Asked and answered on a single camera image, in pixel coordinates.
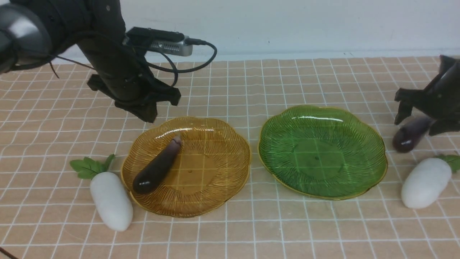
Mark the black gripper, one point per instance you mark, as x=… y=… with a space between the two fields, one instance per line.
x=121 y=76

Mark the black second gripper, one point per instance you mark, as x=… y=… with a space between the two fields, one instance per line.
x=440 y=99

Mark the white toy radish green top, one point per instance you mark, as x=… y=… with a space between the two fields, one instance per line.
x=428 y=180

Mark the dark purple toy eggplant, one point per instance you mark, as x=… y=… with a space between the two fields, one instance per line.
x=156 y=169

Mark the white toy radish with leaves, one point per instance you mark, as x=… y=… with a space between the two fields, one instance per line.
x=107 y=191

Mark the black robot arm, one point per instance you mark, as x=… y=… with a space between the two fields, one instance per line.
x=34 y=32

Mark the amber ribbed glass plate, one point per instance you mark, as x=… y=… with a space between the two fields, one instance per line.
x=211 y=167

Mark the green ribbed glass plate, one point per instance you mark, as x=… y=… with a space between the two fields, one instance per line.
x=322 y=152

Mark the tan grid-patterned tablecloth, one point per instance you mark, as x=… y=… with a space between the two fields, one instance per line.
x=47 y=212

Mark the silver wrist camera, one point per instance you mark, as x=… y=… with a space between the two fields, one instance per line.
x=163 y=42

